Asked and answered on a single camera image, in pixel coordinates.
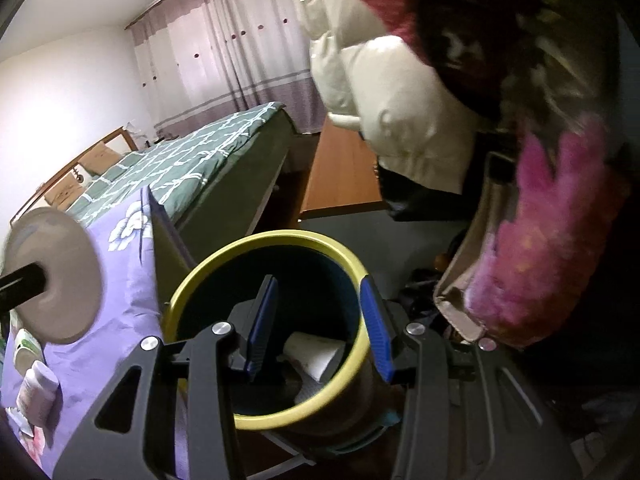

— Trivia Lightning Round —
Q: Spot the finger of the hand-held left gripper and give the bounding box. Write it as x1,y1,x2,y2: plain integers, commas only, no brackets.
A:
0,265,48,311

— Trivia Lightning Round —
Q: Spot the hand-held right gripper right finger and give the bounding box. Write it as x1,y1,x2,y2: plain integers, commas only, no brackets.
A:
357,275,583,480

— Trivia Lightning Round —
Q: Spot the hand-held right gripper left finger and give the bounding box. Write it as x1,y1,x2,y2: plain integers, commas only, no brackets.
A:
55,275,281,480

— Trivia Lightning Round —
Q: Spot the beige round lid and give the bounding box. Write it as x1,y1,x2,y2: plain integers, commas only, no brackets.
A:
2,208,106,346

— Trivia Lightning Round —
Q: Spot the white paper cup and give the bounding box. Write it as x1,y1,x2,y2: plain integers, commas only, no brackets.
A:
276,331,347,382

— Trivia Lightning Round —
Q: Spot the yellow rimmed dark blue bin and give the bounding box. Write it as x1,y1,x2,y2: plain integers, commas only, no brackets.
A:
162,229,403,456

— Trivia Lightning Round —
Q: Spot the green white jar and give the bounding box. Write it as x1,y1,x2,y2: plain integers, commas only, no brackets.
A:
10,327,46,376

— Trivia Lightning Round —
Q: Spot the purple flowered tablecloth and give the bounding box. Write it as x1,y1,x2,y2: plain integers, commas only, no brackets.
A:
0,187,201,480

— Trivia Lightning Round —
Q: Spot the white plastic bottle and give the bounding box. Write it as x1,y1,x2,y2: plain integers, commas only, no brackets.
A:
15,360,61,428

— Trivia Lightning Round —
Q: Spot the wooden bed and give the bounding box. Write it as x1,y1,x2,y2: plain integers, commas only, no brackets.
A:
10,107,307,267

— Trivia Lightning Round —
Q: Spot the black garment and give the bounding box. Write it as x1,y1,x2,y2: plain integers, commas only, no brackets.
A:
375,160,481,223

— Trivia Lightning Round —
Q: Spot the pink white packet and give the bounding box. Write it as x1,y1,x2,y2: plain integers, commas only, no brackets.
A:
7,407,56,466

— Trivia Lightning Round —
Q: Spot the wooden desk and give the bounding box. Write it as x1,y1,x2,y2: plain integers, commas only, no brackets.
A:
298,112,388,221

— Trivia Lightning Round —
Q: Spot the green checked blanket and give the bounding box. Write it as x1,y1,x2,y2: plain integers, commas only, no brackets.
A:
65,101,286,228

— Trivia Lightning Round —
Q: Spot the dark floral pink fleece robe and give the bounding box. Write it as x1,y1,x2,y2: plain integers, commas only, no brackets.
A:
415,0,636,351

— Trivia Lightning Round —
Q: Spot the white puffer jacket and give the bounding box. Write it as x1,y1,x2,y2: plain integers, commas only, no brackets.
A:
280,0,488,196

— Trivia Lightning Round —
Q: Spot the pale purple striped curtain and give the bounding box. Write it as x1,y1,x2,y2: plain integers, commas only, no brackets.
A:
125,0,331,133

